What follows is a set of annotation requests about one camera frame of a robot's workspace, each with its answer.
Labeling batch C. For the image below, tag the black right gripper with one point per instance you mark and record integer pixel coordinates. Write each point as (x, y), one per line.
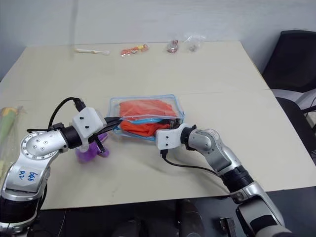
(174, 124)

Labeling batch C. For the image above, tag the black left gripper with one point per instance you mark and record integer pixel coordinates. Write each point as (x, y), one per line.
(100, 138)

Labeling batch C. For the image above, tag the clear pouch with orange cloth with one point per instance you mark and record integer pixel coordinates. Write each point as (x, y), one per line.
(145, 118)

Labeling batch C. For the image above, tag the orange cloth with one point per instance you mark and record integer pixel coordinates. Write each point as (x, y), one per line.
(145, 108)

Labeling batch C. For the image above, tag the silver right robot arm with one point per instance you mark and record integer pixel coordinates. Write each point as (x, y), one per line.
(222, 158)

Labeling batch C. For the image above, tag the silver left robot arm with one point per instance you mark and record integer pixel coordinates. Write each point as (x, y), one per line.
(32, 150)

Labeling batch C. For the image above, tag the red candy packet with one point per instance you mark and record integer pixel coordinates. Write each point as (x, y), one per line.
(172, 46)

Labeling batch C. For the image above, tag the clear plastic bag small parts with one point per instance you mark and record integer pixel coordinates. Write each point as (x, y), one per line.
(193, 43)

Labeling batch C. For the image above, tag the purple plush bunny face toy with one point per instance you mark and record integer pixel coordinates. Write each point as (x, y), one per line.
(90, 150)

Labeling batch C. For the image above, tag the white toothbrush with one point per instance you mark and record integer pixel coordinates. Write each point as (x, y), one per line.
(91, 51)

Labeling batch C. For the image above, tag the orange yellow snack packet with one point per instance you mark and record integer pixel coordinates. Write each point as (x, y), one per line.
(134, 50)

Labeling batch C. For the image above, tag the white sticker blue writing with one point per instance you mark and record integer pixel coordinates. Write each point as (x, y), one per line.
(27, 177)

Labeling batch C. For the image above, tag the wrapped flower bouquet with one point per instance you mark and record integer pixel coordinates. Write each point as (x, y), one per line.
(7, 128)

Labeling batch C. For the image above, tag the small black block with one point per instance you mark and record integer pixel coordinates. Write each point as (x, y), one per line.
(227, 228)

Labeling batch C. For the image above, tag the black office chair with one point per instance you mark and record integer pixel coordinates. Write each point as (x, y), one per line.
(291, 64)

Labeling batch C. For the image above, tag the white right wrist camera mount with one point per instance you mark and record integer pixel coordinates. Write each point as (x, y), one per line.
(168, 138)

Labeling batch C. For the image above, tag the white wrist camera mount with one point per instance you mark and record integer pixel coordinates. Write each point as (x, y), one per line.
(168, 138)
(86, 123)

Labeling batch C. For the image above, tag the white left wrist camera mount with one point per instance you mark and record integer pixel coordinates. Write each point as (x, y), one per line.
(86, 123)

